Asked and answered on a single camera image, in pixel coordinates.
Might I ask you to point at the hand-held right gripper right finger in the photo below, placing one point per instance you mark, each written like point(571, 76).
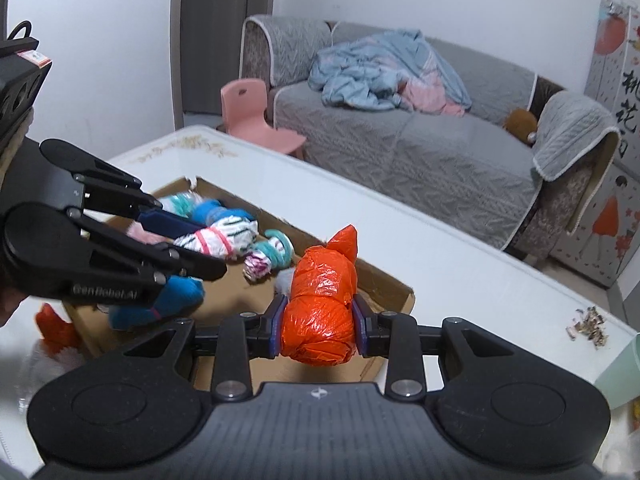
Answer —
point(359, 327)

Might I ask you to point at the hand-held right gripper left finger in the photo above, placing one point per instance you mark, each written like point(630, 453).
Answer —
point(277, 327)

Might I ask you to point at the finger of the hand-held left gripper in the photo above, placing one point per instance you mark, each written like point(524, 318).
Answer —
point(165, 222)
point(200, 266)

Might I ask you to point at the pink fluffy ball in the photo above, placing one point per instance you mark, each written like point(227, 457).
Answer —
point(142, 234)

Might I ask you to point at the orange plastic bag bundle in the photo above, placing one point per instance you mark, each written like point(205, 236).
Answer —
point(320, 310)
point(57, 330)

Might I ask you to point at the cardboard box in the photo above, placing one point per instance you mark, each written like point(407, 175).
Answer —
point(235, 300)

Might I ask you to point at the blue sock roll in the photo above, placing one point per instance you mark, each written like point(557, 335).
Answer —
point(150, 310)
point(217, 211)

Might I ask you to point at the teal sock roll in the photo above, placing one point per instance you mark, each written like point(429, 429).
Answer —
point(180, 205)

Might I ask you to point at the white striped bundle pink band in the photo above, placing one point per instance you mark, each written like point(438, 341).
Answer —
point(220, 237)

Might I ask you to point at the pink plastic chair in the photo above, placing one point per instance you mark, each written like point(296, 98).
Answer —
point(250, 115)

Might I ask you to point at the grey sofa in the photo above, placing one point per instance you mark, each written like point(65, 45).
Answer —
point(425, 160)

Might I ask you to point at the grey door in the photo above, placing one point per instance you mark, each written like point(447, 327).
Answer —
point(220, 35)

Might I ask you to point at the pile of seed shells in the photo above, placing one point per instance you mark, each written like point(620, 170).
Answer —
point(586, 327)

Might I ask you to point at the pink cloth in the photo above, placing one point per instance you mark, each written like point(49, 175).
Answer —
point(432, 97)

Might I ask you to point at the light blue blanket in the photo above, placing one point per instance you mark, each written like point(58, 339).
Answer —
point(370, 72)

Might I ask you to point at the brown plush toy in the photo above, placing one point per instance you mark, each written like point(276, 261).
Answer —
point(520, 127)

